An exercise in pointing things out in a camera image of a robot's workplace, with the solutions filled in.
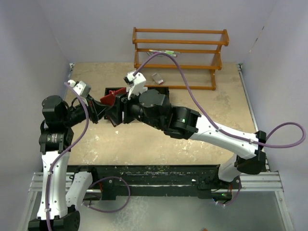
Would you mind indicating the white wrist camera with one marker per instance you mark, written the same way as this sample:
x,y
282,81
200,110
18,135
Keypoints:
x,y
81,88
136,82

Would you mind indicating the small grey box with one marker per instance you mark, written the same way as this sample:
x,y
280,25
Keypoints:
x,y
157,78

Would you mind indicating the wooden three-tier shelf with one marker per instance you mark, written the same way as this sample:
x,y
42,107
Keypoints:
x,y
200,50

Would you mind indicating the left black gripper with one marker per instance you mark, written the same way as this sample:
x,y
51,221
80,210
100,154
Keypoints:
x,y
96,109

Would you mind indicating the red leather card holder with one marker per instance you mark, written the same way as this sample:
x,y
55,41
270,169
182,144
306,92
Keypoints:
x,y
110,95

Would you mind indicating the bundle of coloured pens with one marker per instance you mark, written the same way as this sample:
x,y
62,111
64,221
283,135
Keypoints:
x,y
171,53

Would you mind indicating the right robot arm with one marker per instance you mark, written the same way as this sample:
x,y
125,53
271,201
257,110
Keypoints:
x,y
154,109

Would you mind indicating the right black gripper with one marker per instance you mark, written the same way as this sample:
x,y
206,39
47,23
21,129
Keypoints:
x,y
116,111

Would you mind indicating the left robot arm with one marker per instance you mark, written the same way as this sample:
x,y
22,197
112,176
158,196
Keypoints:
x,y
59,206

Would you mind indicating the black and white organiser tray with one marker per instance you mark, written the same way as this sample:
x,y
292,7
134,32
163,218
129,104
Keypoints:
x,y
162,90

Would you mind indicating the aluminium frame rail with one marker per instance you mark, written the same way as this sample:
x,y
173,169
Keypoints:
x,y
264,182

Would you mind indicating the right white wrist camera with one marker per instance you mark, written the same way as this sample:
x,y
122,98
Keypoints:
x,y
136,82

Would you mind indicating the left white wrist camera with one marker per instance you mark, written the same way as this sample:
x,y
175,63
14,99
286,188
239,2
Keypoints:
x,y
81,88

